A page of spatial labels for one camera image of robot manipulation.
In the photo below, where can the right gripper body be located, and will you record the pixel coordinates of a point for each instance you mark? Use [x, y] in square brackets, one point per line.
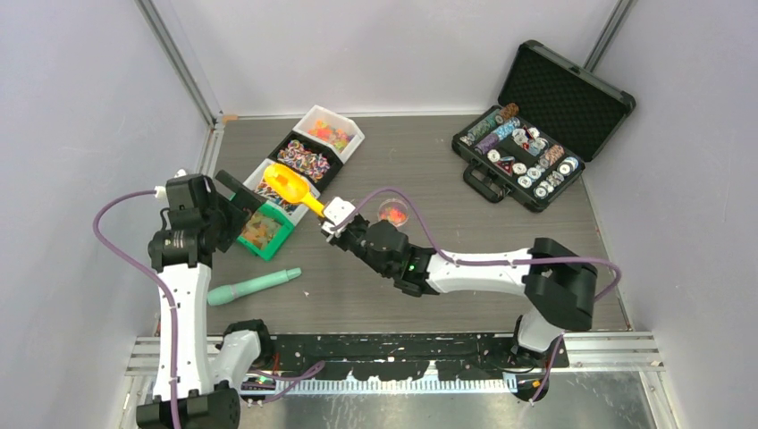
[356, 239]

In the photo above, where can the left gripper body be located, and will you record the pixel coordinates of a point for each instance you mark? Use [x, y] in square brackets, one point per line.
[227, 217]

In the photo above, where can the clear plastic jar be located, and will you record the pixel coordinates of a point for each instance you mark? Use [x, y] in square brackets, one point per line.
[395, 211]

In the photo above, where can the green bin with candies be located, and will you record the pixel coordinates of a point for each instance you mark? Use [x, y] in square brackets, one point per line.
[266, 231]

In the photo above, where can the orange plastic scoop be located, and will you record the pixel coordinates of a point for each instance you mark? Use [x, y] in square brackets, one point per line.
[292, 187]

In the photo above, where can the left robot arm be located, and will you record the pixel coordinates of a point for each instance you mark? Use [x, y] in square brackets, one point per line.
[191, 389]

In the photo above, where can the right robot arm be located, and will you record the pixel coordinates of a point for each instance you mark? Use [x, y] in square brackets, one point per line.
[559, 285]

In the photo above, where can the white bin with wrapped candies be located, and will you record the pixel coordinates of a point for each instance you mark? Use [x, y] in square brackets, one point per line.
[256, 182]

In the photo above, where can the white bin with gummy candies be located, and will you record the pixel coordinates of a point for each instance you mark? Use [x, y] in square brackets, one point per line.
[341, 134]

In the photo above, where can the mint green pen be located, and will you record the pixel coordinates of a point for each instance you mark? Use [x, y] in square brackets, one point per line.
[228, 293]

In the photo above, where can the black bin with lollipops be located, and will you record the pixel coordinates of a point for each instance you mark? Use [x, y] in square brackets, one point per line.
[315, 161]

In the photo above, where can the black poker chip case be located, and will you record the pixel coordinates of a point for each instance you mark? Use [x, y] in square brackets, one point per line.
[551, 118]

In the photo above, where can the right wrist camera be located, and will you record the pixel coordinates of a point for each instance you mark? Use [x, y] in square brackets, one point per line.
[336, 215]

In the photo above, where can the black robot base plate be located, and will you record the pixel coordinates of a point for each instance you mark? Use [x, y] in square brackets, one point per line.
[395, 357]

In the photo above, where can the aluminium frame rail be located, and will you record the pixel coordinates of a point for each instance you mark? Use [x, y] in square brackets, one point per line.
[166, 39]

